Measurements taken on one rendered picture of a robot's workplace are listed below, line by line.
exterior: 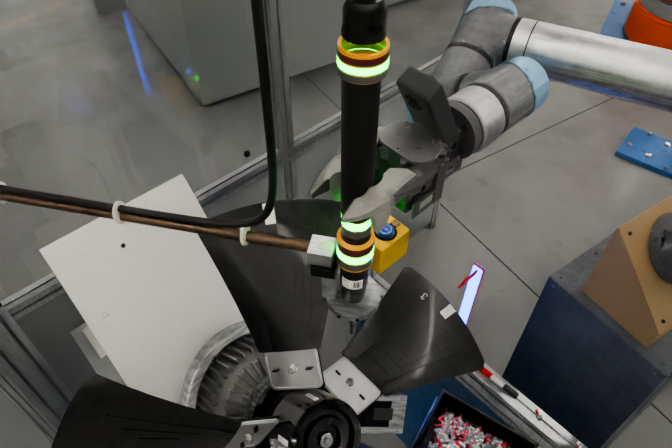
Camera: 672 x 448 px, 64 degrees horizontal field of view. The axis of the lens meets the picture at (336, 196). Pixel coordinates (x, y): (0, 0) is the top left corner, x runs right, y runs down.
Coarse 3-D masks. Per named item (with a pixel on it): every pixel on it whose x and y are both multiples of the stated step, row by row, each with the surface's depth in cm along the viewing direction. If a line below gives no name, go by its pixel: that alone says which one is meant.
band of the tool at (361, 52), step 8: (344, 40) 45; (384, 40) 45; (344, 48) 46; (352, 48) 46; (360, 48) 46; (368, 48) 46; (376, 48) 46; (384, 48) 43; (352, 56) 42; (360, 56) 42; (368, 56) 42; (376, 56) 42; (344, 72) 44
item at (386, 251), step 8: (400, 224) 127; (376, 232) 125; (400, 232) 125; (408, 232) 126; (376, 240) 124; (384, 240) 124; (392, 240) 124; (400, 240) 125; (376, 248) 122; (384, 248) 122; (392, 248) 125; (400, 248) 128; (376, 256) 124; (384, 256) 124; (392, 256) 127; (400, 256) 131; (376, 264) 126; (384, 264) 126
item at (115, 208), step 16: (256, 0) 43; (256, 16) 44; (256, 32) 45; (256, 48) 46; (272, 112) 51; (272, 128) 52; (272, 144) 53; (272, 160) 55; (272, 176) 56; (16, 192) 68; (32, 192) 68; (272, 192) 58; (112, 208) 66; (128, 208) 66; (272, 208) 60; (208, 224) 64; (224, 224) 64; (240, 224) 63; (256, 224) 62; (240, 240) 64
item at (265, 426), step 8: (248, 424) 75; (256, 424) 76; (264, 424) 77; (272, 424) 78; (240, 432) 76; (248, 432) 77; (264, 432) 79; (232, 440) 78; (240, 440) 79; (256, 440) 81
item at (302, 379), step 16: (272, 352) 83; (288, 352) 82; (304, 352) 81; (272, 368) 83; (304, 368) 82; (320, 368) 81; (272, 384) 84; (288, 384) 83; (304, 384) 82; (320, 384) 81
